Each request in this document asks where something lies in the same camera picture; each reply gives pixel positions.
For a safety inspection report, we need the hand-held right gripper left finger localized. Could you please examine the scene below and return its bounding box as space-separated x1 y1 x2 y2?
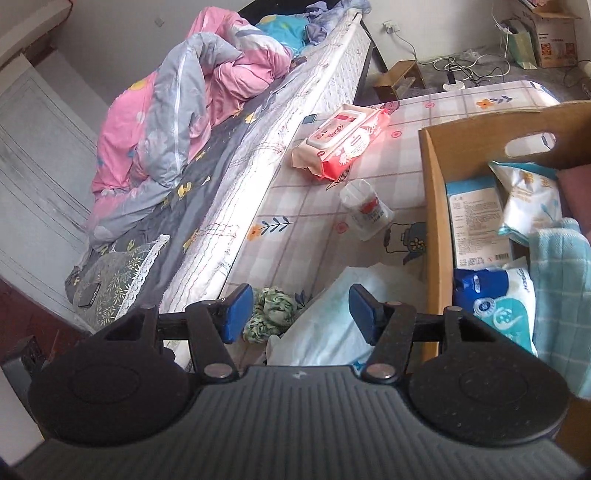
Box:
104 284 254 383

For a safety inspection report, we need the white and blue packet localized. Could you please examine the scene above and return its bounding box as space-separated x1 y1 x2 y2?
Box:
445 178 515 271

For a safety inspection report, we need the black bed headboard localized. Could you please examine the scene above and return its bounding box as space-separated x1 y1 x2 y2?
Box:
238 0 280 18

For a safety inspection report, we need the small open cardboard box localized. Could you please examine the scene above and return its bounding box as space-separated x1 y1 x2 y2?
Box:
373 60 426 102

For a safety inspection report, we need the lavender cloth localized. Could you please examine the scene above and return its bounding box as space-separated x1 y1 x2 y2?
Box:
302 0 372 45

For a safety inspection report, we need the black bed frame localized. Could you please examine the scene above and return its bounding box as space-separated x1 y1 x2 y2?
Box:
355 21 389 95

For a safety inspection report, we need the white cable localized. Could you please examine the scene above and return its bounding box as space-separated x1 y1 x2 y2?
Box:
457 0 513 88

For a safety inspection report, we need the blue wet wipes pack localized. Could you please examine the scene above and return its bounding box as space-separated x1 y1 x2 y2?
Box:
452 257 539 356

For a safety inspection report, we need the white panelled door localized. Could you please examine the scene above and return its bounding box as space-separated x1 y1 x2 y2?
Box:
0 51 112 324

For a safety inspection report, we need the pink and grey quilt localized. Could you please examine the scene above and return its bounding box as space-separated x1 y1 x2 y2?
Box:
88 7 296 250

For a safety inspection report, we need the white plastic shopping bag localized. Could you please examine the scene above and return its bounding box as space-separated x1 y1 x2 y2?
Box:
265 263 428 370

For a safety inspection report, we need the white floral snack packet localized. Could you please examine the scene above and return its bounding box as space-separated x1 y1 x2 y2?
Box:
488 161 564 247

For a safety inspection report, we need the printed cardboard carton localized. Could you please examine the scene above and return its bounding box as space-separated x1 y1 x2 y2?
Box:
508 0 583 69

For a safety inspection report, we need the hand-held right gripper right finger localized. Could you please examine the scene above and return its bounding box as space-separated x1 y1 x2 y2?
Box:
348 284 495 384

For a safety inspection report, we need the patterned pillow with lace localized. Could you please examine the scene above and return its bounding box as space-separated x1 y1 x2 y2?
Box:
69 234 171 324

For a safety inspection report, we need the black phone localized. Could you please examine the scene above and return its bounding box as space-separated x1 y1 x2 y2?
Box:
76 282 100 309

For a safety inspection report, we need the green patterned cloth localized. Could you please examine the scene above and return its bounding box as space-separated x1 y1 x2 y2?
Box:
242 287 308 344

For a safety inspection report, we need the large brown cardboard box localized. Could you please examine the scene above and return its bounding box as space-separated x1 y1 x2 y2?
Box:
418 100 591 462

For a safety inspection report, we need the pink cushion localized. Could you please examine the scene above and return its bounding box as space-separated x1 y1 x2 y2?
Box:
556 166 591 223

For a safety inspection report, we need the grey printed bed sheet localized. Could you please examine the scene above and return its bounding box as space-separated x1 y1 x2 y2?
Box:
65 60 324 319

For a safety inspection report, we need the floral checked tablecloth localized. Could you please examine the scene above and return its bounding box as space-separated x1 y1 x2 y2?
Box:
185 79 561 370

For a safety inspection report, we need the teal checked towel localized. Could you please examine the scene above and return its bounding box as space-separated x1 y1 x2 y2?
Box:
529 218 591 398

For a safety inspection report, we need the red wet wipes pack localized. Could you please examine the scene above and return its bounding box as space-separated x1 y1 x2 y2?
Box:
291 104 392 182

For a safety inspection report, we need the cyan printed cloth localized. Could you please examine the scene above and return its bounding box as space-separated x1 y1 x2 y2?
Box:
256 14 308 48

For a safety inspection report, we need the pale green paper bag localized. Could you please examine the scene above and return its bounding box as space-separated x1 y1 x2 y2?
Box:
505 18 539 70

